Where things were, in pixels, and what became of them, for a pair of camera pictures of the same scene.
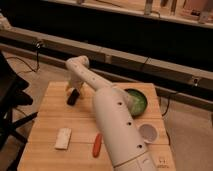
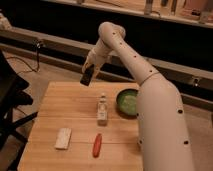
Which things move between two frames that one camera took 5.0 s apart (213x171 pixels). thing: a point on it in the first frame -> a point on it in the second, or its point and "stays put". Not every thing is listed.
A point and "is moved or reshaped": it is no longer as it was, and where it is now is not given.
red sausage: [97, 145] stays put
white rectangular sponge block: [63, 138] stays put
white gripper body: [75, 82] -> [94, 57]
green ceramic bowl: [136, 102] stays put
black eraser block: [73, 97] is moved or reshaped
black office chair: [12, 98] stays put
